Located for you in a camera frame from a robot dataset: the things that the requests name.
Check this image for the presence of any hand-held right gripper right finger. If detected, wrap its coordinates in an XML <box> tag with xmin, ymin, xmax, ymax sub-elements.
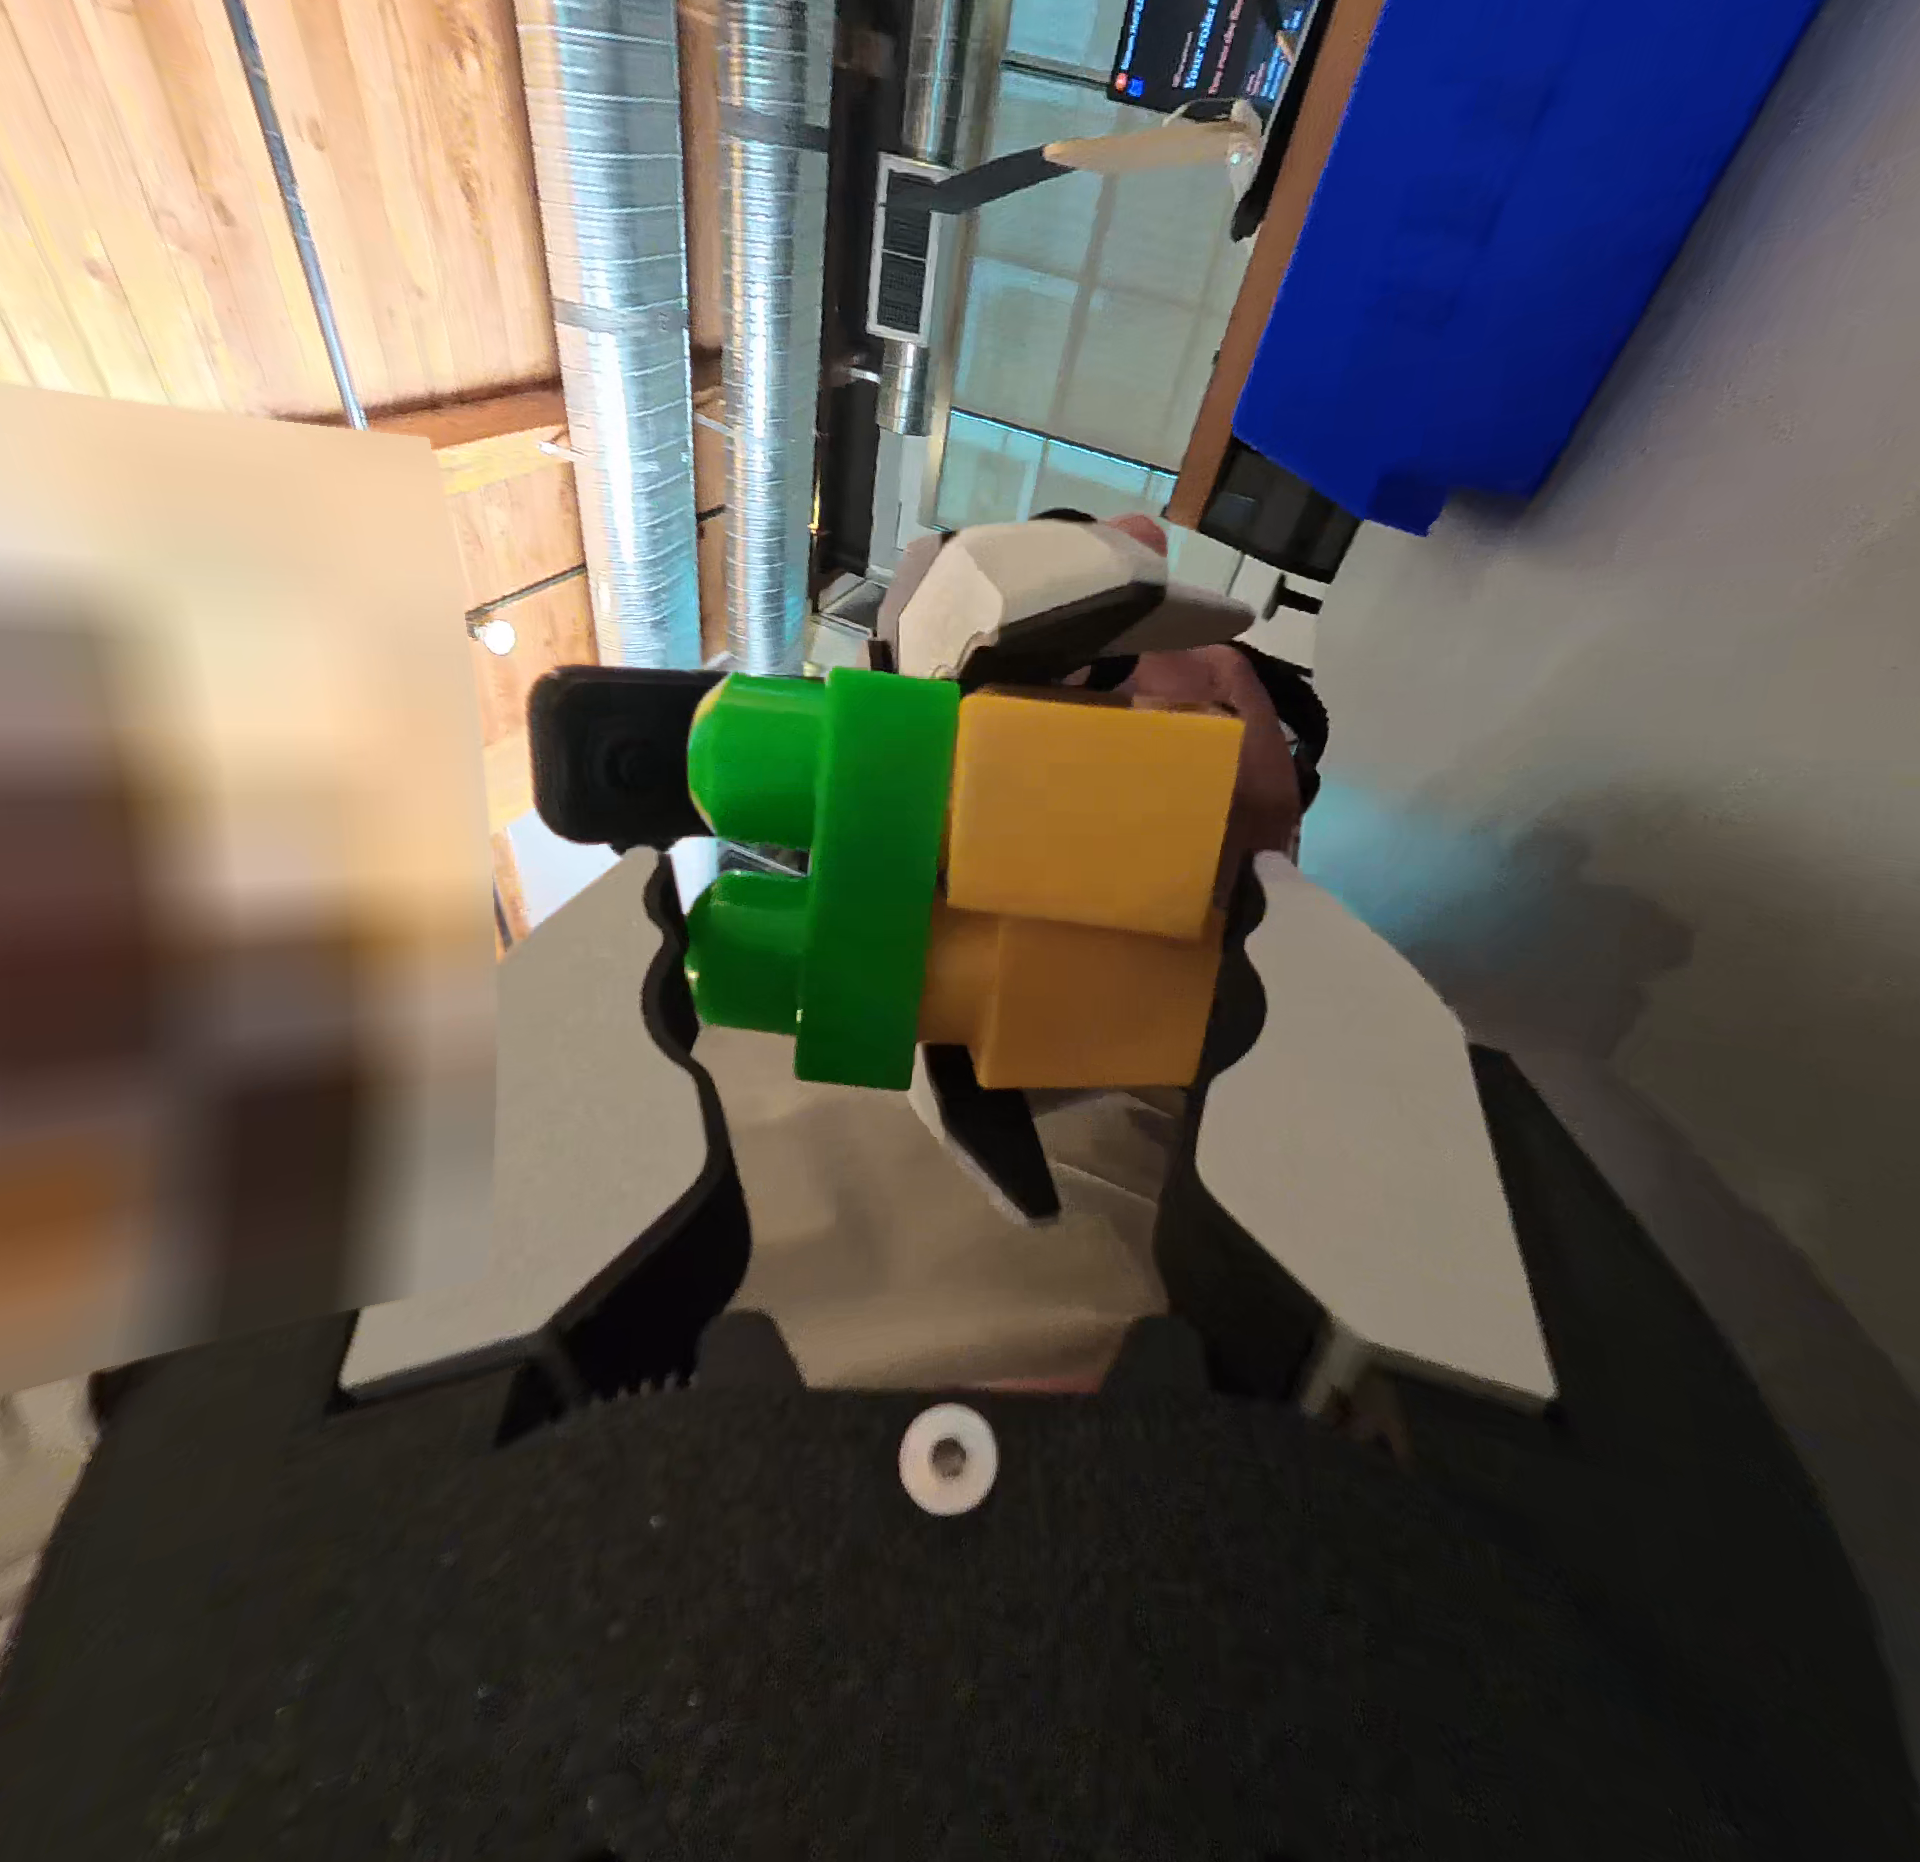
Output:
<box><xmin>1156</xmin><ymin>851</ymin><xmax>1561</xmax><ymax>1413</ymax></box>

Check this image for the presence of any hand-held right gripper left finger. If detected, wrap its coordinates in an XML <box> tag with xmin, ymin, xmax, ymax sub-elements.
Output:
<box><xmin>336</xmin><ymin>857</ymin><xmax>746</xmax><ymax>1400</ymax></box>

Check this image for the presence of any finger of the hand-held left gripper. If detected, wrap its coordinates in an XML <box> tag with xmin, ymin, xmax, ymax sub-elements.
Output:
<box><xmin>887</xmin><ymin>520</ymin><xmax>1262</xmax><ymax>693</ymax></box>
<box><xmin>913</xmin><ymin>1037</ymin><xmax>1071</xmax><ymax>1227</ymax></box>

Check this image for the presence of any yellow toy block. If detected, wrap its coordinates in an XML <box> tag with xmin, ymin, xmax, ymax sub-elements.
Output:
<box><xmin>947</xmin><ymin>691</ymin><xmax>1250</xmax><ymax>940</ymax></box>
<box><xmin>915</xmin><ymin>901</ymin><xmax>1231</xmax><ymax>1092</ymax></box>

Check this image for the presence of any green double toy block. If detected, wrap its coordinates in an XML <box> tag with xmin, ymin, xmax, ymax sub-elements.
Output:
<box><xmin>686</xmin><ymin>669</ymin><xmax>961</xmax><ymax>1092</ymax></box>

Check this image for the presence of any blue plastic bin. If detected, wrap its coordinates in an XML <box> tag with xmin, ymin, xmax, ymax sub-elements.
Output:
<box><xmin>1231</xmin><ymin>0</ymin><xmax>1862</xmax><ymax>536</ymax></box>

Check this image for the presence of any person's left hand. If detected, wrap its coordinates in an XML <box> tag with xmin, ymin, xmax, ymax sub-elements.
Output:
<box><xmin>1126</xmin><ymin>648</ymin><xmax>1313</xmax><ymax>880</ymax></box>

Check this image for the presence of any large display screen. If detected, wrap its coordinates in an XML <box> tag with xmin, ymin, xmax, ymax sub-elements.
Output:
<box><xmin>1111</xmin><ymin>0</ymin><xmax>1343</xmax><ymax>113</ymax></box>

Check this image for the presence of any silver ventilation duct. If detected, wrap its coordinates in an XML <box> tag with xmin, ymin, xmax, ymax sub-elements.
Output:
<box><xmin>715</xmin><ymin>0</ymin><xmax>845</xmax><ymax>678</ymax></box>
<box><xmin>511</xmin><ymin>0</ymin><xmax>710</xmax><ymax>678</ymax></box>

